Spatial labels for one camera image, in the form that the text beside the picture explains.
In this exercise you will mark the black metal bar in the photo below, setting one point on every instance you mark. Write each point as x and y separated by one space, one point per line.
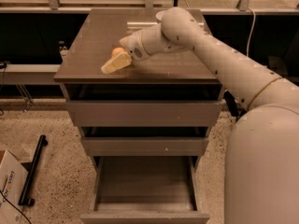
31 166

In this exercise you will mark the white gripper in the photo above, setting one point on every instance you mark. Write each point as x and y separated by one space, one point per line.
135 48

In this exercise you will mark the white cardboard box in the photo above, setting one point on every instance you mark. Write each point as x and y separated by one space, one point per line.
12 179

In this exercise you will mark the black office chair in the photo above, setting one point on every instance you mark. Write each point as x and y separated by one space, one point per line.
231 104

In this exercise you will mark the middle grey drawer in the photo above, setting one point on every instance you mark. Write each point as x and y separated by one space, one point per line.
145 141

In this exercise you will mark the small clear bottle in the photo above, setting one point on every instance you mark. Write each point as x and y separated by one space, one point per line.
63 49

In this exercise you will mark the grey drawer cabinet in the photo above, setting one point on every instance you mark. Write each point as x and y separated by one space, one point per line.
100 34

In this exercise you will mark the orange fruit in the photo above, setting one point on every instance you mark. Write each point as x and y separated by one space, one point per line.
117 50

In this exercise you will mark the white ceramic bowl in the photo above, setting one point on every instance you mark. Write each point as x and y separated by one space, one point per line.
159 16

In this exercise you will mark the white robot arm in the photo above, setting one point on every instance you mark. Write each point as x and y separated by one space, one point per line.
262 155

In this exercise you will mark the bottom grey drawer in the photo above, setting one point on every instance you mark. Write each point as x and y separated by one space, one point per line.
145 190

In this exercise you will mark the grey drawer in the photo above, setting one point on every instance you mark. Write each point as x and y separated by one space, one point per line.
145 141
145 105
145 190

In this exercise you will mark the top grey drawer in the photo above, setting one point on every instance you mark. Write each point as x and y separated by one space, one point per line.
145 105

